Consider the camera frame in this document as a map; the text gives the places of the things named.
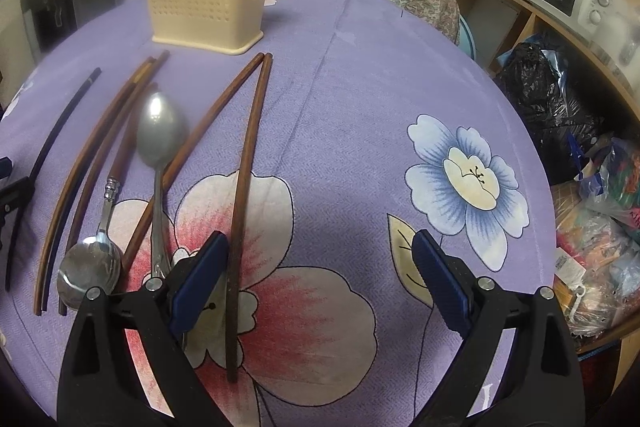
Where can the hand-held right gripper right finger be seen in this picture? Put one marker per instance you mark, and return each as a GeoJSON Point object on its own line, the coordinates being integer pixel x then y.
{"type": "Point", "coordinates": [440, 279]}

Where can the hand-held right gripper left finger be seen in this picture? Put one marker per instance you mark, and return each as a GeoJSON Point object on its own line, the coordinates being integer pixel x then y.
{"type": "Point", "coordinates": [200, 279]}

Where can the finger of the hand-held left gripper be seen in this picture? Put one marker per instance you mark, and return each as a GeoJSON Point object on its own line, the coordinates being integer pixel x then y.
{"type": "Point", "coordinates": [15, 197]}

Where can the brown wooden chopstick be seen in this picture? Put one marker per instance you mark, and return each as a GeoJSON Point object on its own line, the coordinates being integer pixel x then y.
{"type": "Point", "coordinates": [37, 302]}
{"type": "Point", "coordinates": [215, 117]}
{"type": "Point", "coordinates": [250, 147]}
{"type": "Point", "coordinates": [46, 299]}
{"type": "Point", "coordinates": [83, 214]}

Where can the black chopstick with patterned band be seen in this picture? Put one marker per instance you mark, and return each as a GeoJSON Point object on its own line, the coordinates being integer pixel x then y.
{"type": "Point", "coordinates": [64, 117]}

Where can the clear plastic bag of goods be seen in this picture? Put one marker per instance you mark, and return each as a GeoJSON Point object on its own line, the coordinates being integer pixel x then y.
{"type": "Point", "coordinates": [595, 257]}

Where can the water dispenser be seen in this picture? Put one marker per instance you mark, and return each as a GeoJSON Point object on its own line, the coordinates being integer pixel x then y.
{"type": "Point", "coordinates": [45, 7]}

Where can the purple floral tablecloth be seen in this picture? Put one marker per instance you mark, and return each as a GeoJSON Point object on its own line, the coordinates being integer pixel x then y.
{"type": "Point", "coordinates": [350, 107]}

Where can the colourful plastic bag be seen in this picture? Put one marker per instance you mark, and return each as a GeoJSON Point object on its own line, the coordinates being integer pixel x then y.
{"type": "Point", "coordinates": [620, 177]}

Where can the black plastic bag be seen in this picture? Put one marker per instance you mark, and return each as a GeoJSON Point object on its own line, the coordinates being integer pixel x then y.
{"type": "Point", "coordinates": [540, 92]}

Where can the blue plastic basin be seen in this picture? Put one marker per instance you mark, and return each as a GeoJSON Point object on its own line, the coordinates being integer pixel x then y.
{"type": "Point", "coordinates": [466, 38]}

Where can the wooden shelf unit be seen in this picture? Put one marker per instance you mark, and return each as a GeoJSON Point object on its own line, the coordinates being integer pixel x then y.
{"type": "Point", "coordinates": [565, 32]}

